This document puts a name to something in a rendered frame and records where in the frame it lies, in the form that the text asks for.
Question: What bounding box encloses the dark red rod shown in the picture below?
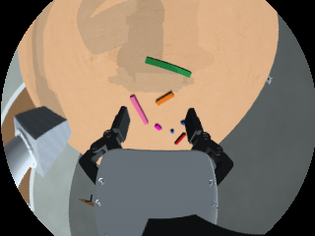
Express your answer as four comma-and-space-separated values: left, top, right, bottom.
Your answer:
174, 133, 186, 145

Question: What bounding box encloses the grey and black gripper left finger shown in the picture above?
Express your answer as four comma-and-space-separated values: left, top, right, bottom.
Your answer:
79, 106, 130, 184

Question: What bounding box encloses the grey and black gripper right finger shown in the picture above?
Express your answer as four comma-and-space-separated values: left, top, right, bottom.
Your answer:
184, 108, 233, 185

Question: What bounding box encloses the short magenta rod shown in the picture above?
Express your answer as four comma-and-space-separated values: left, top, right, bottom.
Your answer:
155, 123, 161, 130

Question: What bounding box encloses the pink rod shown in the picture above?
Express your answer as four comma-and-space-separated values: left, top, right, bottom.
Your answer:
130, 94, 149, 125

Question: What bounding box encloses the orange rod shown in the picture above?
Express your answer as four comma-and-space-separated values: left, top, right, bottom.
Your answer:
156, 91, 174, 105

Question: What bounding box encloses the green rod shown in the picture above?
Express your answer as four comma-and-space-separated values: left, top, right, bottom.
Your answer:
145, 56, 192, 78

